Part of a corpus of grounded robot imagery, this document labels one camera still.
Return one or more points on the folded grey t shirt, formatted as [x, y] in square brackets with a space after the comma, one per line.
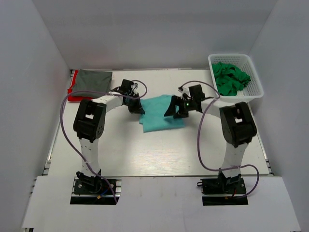
[103, 82]

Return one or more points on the crumpled green t shirt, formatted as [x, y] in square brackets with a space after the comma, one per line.
[229, 79]

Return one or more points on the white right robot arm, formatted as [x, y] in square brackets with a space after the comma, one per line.
[238, 126]

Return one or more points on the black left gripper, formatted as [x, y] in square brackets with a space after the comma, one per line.
[138, 108]

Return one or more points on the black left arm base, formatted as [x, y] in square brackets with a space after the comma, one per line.
[94, 190]

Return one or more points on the folded red t shirt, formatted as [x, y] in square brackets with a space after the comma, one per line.
[77, 97]

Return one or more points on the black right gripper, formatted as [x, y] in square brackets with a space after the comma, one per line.
[175, 101]

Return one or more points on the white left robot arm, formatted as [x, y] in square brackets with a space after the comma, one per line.
[90, 121]

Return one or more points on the teal t shirt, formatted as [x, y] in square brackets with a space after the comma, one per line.
[154, 119]

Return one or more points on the white plastic basket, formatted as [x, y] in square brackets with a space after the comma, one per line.
[253, 90]

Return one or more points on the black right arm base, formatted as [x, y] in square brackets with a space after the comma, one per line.
[220, 192]

